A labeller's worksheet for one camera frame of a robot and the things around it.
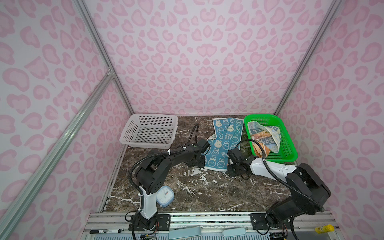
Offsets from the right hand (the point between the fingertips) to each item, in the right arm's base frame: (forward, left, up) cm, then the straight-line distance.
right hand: (231, 171), depth 90 cm
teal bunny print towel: (+23, +1, +1) cm, 23 cm away
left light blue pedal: (-31, +25, +5) cm, 40 cm away
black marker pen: (-31, +61, +2) cm, 68 cm away
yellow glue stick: (-29, -36, +6) cm, 46 cm away
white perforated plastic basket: (+30, +56, 0) cm, 63 cm away
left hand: (+5, +18, +1) cm, 19 cm away
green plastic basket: (+11, -35, +3) cm, 37 cm away
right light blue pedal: (-31, +4, +1) cm, 31 cm away
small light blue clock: (-16, +37, +3) cm, 40 cm away
